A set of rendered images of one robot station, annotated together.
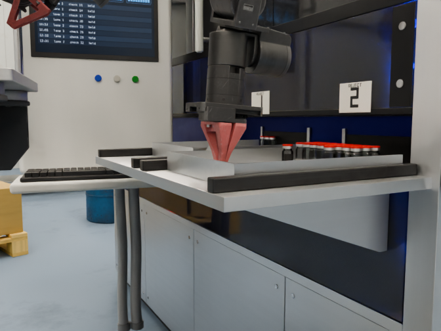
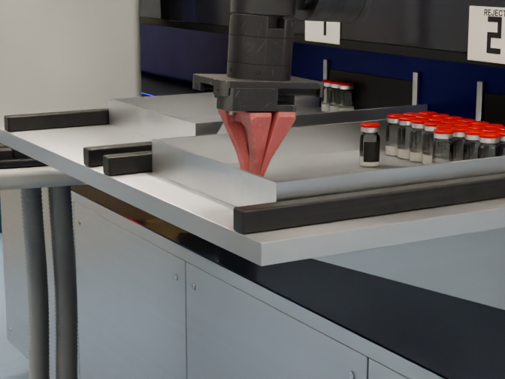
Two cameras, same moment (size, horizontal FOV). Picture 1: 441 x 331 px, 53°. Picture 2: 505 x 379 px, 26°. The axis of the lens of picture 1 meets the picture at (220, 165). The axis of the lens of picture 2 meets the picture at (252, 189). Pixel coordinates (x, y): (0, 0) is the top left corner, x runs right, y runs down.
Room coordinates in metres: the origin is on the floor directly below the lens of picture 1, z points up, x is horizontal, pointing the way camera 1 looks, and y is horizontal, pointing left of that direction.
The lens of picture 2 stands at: (-0.30, 0.02, 1.10)
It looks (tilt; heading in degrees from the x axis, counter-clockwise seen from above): 12 degrees down; 359
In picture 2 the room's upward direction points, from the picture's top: straight up
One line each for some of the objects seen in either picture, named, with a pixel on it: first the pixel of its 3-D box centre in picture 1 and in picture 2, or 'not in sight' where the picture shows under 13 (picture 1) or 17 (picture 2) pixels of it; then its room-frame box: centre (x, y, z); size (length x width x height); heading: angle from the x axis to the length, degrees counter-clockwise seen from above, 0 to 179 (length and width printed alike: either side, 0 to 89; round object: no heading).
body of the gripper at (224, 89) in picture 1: (224, 92); (259, 56); (0.67, -0.01, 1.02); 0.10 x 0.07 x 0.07; 117
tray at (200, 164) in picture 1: (279, 162); (355, 161); (0.80, -0.11, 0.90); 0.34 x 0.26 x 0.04; 118
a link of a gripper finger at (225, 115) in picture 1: (214, 139); (243, 137); (0.66, 0.01, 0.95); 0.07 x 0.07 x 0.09; 27
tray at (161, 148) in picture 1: (231, 149); (264, 114); (1.15, -0.03, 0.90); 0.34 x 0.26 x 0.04; 119
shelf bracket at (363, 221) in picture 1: (312, 225); (409, 274); (0.74, -0.16, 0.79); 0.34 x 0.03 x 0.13; 119
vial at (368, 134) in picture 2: (287, 156); (370, 146); (0.86, -0.13, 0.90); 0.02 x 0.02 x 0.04
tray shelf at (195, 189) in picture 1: (241, 167); (286, 159); (0.96, -0.05, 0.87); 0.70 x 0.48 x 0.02; 29
